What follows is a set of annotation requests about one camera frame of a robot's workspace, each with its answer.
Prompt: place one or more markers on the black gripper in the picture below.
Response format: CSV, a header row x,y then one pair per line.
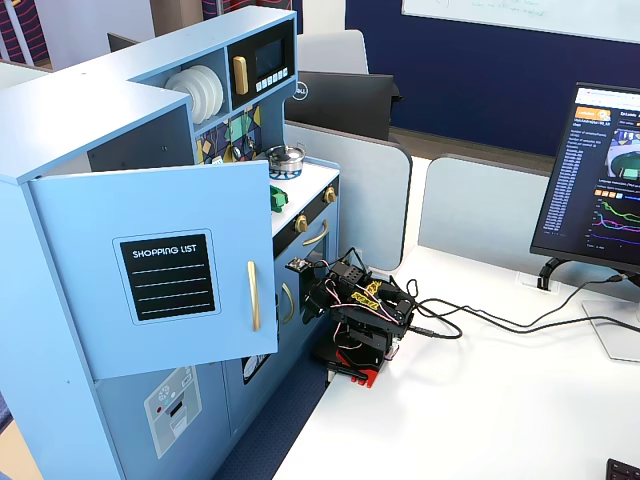
x,y
311,300

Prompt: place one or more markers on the black toy microwave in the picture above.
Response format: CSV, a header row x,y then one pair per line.
x,y
270,55

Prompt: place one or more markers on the black Dell monitor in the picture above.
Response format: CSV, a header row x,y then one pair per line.
x,y
345,100

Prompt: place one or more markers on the white whiteboard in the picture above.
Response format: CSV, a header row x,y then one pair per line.
x,y
500,12

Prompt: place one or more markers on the green round plastic bowl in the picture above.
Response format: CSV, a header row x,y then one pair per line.
x,y
278,199

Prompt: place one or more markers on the grey desk divider panel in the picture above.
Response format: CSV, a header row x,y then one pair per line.
x,y
475,210
370,200

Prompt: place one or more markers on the blue shopping list fridge door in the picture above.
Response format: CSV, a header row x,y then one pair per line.
x,y
75,300

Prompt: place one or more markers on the computer monitor showing graphs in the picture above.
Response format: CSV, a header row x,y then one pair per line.
x,y
585,200

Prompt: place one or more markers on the steel toy ladle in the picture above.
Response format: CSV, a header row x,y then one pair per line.
x,y
234,150

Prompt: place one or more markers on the grey office chair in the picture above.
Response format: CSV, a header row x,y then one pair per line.
x,y
330,52

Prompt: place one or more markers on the silver monitor stand base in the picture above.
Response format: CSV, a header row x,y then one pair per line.
x,y
615,340

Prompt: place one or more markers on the steel toy pot with lid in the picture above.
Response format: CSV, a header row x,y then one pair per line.
x,y
285,159

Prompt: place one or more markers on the white toy plate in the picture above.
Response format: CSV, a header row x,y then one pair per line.
x,y
207,95
187,95
175,85

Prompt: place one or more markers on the black keyboard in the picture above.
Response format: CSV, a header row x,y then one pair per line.
x,y
625,471

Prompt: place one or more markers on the gold stove knob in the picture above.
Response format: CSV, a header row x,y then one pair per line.
x,y
301,223
329,194

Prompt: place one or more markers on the small wrist camera board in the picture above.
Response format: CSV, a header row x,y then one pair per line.
x,y
298,264

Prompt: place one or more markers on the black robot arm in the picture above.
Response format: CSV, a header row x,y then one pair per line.
x,y
370,320

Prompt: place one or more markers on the blue wooden toy kitchen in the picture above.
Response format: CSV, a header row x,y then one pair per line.
x,y
100,100

